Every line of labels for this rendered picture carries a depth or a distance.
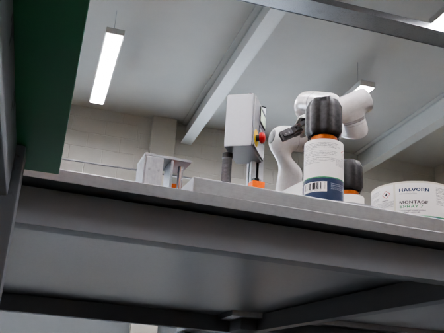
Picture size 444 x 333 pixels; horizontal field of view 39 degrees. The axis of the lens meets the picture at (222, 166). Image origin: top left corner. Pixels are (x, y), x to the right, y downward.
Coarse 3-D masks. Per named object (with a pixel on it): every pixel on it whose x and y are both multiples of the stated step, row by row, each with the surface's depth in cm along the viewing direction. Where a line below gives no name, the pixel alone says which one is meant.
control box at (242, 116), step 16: (240, 96) 212; (256, 96) 212; (240, 112) 210; (256, 112) 212; (240, 128) 208; (256, 128) 211; (224, 144) 208; (240, 144) 206; (256, 144) 210; (240, 160) 219; (256, 160) 218
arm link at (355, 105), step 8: (344, 96) 211; (352, 96) 210; (360, 96) 210; (368, 96) 210; (344, 104) 208; (352, 104) 209; (360, 104) 209; (368, 104) 210; (344, 112) 208; (352, 112) 209; (360, 112) 210; (344, 120) 210; (352, 120) 210; (360, 120) 210
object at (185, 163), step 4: (144, 156) 178; (152, 156) 177; (156, 156) 177; (160, 156) 178; (164, 156) 178; (140, 160) 182; (164, 160) 180; (168, 160) 179; (172, 160) 179; (176, 160) 179; (180, 160) 180; (184, 160) 180; (188, 160) 180; (164, 164) 183; (176, 164) 182; (180, 164) 182; (184, 164) 182; (188, 164) 181; (164, 168) 187; (176, 168) 186; (184, 168) 186; (176, 172) 189
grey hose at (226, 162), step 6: (222, 156) 213; (228, 156) 212; (222, 162) 213; (228, 162) 211; (222, 168) 212; (228, 168) 210; (222, 174) 210; (228, 174) 210; (222, 180) 210; (228, 180) 209
